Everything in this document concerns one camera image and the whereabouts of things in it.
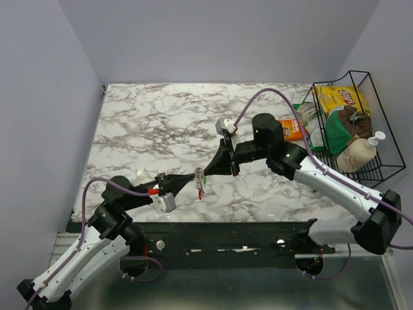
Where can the orange razor box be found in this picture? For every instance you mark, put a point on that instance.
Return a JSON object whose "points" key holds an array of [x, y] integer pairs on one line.
{"points": [[291, 130]]}

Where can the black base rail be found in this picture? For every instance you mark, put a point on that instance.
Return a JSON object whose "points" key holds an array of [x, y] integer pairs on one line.
{"points": [[225, 245]]}

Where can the red handled steel key organizer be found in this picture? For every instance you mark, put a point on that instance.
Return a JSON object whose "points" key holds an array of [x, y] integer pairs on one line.
{"points": [[198, 177]]}

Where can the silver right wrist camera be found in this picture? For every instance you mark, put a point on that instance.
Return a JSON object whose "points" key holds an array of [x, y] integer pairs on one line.
{"points": [[226, 127]]}

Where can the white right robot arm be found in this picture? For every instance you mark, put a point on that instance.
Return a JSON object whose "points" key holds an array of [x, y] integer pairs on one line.
{"points": [[375, 218]]}

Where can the white green snack bag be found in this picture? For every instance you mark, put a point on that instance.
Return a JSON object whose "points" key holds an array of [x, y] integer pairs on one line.
{"points": [[309, 113]]}

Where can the cream lotion pump bottle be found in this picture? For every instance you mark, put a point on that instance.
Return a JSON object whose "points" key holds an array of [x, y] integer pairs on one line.
{"points": [[359, 152]]}

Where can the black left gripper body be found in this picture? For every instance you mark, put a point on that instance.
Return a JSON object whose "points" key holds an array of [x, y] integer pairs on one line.
{"points": [[161, 179]]}

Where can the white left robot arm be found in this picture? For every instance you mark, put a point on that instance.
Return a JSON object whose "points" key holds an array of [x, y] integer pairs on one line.
{"points": [[106, 236]]}

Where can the brown crumpled bag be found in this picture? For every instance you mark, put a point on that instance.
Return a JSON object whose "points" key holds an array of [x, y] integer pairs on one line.
{"points": [[356, 123]]}

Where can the black wire rack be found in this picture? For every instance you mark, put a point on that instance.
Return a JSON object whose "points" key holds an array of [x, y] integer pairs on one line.
{"points": [[389, 160]]}

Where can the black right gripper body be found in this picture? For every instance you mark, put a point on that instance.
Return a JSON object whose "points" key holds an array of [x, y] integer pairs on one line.
{"points": [[232, 157]]}

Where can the yellow chips bag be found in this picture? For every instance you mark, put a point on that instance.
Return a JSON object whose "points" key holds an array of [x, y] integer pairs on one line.
{"points": [[331, 97]]}

